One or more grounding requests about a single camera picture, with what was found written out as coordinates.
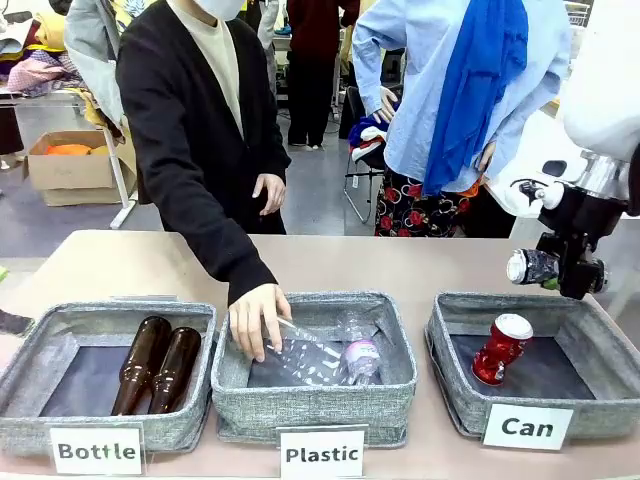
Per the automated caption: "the person's left hand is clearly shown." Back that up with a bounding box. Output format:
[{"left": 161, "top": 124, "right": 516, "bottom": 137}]
[{"left": 251, "top": 172, "right": 288, "bottom": 217}]

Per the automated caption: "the grey hanging jacket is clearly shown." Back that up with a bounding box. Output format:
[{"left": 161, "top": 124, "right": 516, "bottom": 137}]
[{"left": 63, "top": 0, "right": 125, "bottom": 130}]

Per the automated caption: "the mannequin hand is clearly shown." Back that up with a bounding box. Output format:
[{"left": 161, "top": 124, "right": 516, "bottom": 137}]
[
  {"left": 473, "top": 141, "right": 499, "bottom": 177},
  {"left": 371, "top": 86, "right": 400, "bottom": 125}
]

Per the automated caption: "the person in black cardigan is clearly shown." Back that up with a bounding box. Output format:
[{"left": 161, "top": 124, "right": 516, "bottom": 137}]
[{"left": 115, "top": 0, "right": 293, "bottom": 307}]

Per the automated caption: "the person's right forearm black sleeve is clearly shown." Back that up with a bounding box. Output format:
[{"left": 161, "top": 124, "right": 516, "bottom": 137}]
[{"left": 192, "top": 209, "right": 280, "bottom": 307}]

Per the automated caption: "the pile of colourful clothes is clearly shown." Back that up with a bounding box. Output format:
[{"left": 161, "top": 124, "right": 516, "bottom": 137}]
[{"left": 0, "top": 9, "right": 86, "bottom": 99}]

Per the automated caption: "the cardboard box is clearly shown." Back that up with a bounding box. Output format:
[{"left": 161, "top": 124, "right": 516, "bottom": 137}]
[{"left": 21, "top": 130, "right": 138, "bottom": 208}]

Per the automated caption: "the crushed dark silver can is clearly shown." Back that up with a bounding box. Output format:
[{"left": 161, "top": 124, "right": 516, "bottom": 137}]
[{"left": 505, "top": 247, "right": 560, "bottom": 287}]

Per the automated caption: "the white face mask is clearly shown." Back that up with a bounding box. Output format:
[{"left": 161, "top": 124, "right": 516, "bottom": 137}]
[{"left": 191, "top": 0, "right": 247, "bottom": 23}]

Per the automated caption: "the grey basket labelled Can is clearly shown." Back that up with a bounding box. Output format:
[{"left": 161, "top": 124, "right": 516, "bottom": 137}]
[{"left": 424, "top": 291, "right": 640, "bottom": 442}]

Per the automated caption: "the white Plastic label sign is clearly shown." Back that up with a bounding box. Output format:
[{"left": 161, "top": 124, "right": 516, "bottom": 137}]
[{"left": 276, "top": 424, "right": 370, "bottom": 480}]

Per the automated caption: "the white Can label sign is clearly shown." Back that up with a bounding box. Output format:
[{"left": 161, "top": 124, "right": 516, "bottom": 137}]
[{"left": 481, "top": 403, "right": 575, "bottom": 452}]

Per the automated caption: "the crushed bottle with purple label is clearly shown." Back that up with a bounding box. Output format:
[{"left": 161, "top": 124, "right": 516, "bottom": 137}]
[{"left": 338, "top": 338, "right": 383, "bottom": 387}]

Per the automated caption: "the person's right hand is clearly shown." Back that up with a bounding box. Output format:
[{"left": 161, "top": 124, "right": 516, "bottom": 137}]
[{"left": 228, "top": 283, "right": 293, "bottom": 363}]

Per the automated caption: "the person's left forearm black sleeve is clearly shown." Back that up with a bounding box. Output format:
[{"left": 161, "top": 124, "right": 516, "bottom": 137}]
[{"left": 257, "top": 112, "right": 293, "bottom": 177}]

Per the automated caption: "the grey basket labelled Bottle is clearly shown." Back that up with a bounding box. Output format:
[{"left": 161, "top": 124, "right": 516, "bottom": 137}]
[{"left": 0, "top": 298, "right": 219, "bottom": 458}]

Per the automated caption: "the black floral skirt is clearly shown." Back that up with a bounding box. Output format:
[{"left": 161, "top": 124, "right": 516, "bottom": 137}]
[{"left": 374, "top": 168, "right": 474, "bottom": 238}]

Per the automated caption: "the person in dark red top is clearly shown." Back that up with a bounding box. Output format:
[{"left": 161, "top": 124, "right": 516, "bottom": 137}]
[{"left": 285, "top": 0, "right": 362, "bottom": 152}]

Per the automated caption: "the black folding chair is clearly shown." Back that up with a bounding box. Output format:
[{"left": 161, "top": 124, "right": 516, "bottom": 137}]
[{"left": 342, "top": 84, "right": 387, "bottom": 225}]

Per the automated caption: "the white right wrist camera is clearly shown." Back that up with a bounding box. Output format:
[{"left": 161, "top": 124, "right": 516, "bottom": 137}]
[{"left": 508, "top": 178, "right": 562, "bottom": 212}]

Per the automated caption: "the crushed red can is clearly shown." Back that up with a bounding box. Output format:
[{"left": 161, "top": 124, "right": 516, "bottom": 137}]
[{"left": 471, "top": 313, "right": 535, "bottom": 388}]

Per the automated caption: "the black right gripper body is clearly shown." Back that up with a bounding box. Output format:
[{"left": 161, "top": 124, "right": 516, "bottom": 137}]
[{"left": 536, "top": 185, "right": 627, "bottom": 264}]

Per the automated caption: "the crushed clear plastic bottle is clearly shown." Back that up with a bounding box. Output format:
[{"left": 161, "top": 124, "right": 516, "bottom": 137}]
[{"left": 333, "top": 311, "right": 380, "bottom": 344}]

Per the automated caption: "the grey basket labelled Plastic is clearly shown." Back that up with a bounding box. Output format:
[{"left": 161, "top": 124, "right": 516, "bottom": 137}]
[{"left": 210, "top": 290, "right": 419, "bottom": 449}]

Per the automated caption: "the white table leg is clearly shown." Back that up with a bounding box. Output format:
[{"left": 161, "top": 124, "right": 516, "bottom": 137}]
[{"left": 102, "top": 125, "right": 140, "bottom": 231}]

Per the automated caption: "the blue scarf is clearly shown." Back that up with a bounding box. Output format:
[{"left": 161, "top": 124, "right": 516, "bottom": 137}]
[{"left": 421, "top": 0, "right": 530, "bottom": 197}]

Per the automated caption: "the person in blue shirt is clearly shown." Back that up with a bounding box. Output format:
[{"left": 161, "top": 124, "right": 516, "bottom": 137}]
[{"left": 351, "top": 0, "right": 572, "bottom": 195}]

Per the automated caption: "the orange cloth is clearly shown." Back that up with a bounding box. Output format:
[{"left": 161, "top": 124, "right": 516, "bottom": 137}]
[{"left": 45, "top": 143, "right": 94, "bottom": 157}]

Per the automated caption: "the white Bottle label sign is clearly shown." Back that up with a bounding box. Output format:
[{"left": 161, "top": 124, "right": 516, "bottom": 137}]
[{"left": 48, "top": 422, "right": 146, "bottom": 477}]

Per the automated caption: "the brown glass bottle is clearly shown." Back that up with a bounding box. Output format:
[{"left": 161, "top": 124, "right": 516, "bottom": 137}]
[
  {"left": 148, "top": 326, "right": 203, "bottom": 416},
  {"left": 110, "top": 315, "right": 173, "bottom": 417}
]

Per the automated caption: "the pile of clothes on chair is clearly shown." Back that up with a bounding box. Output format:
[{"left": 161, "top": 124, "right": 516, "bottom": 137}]
[{"left": 347, "top": 113, "right": 397, "bottom": 164}]

